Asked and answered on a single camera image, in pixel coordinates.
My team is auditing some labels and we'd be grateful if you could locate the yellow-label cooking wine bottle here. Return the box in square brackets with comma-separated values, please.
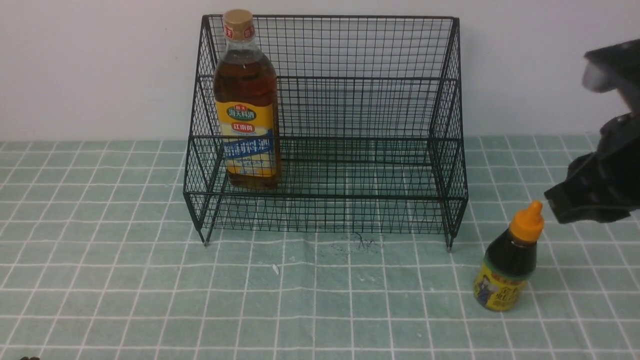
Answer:
[214, 9, 282, 190]

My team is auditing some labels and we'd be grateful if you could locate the green checkered tablecloth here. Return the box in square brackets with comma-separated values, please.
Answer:
[0, 135, 639, 360]

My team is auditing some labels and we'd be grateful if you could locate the black wire mesh shelf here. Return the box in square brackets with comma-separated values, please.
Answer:
[183, 14, 469, 249]

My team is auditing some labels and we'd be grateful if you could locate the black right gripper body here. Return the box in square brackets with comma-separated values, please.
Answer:
[544, 39, 640, 224]

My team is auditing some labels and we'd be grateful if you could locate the oyster sauce bottle orange cap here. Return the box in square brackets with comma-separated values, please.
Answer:
[473, 200, 546, 312]

